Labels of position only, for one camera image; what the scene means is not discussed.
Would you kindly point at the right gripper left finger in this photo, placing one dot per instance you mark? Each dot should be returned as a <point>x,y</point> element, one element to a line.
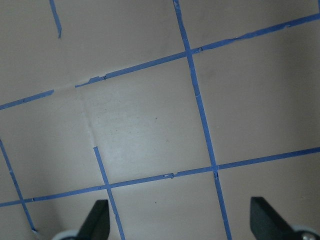
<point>97,224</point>

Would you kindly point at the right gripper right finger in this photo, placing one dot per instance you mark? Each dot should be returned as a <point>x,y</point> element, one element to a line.
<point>266,224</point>

